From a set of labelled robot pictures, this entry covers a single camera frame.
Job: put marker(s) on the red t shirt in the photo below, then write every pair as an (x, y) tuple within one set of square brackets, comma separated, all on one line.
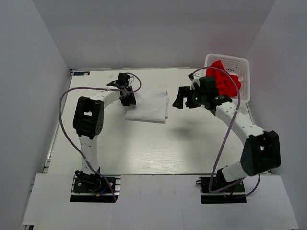
[(223, 82)]

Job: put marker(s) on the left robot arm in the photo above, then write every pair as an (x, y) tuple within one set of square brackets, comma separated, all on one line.
[(89, 118)]

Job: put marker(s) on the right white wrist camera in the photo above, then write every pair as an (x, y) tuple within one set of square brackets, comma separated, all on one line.
[(195, 84)]

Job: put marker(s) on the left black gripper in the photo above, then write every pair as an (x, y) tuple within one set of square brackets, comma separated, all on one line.
[(132, 100)]

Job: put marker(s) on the white t shirt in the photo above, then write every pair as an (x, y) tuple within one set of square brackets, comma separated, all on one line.
[(151, 106)]

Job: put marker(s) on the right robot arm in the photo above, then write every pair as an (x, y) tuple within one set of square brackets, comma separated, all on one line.
[(261, 151)]

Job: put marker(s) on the white plastic basket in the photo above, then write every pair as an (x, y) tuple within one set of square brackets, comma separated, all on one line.
[(238, 70)]

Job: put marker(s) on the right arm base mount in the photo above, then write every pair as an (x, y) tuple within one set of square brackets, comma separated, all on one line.
[(232, 195)]

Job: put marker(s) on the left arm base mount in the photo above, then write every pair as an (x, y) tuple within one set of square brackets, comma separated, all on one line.
[(92, 188)]

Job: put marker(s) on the blue table label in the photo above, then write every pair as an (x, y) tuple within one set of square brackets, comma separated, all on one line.
[(81, 73)]

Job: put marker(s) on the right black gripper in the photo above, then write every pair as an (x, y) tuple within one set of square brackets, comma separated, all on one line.
[(183, 93)]

